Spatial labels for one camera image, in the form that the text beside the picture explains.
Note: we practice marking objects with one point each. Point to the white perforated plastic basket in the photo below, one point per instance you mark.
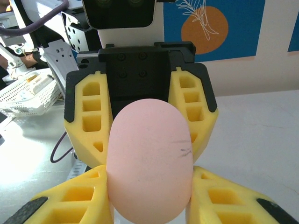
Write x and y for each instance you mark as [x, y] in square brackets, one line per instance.
[28, 102]

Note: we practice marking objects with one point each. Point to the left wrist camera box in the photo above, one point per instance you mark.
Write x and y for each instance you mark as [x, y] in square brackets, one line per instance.
[121, 14]

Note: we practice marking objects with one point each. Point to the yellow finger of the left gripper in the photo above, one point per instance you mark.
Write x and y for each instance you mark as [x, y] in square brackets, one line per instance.
[198, 121]
[77, 130]

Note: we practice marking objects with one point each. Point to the pink earbud charging case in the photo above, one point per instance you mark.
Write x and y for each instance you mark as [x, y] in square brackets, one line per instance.
[149, 158]

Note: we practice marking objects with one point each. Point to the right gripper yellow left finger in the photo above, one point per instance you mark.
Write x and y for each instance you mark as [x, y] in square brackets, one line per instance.
[70, 207]

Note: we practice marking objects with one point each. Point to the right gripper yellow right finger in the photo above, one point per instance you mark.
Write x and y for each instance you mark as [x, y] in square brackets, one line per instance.
[233, 210]

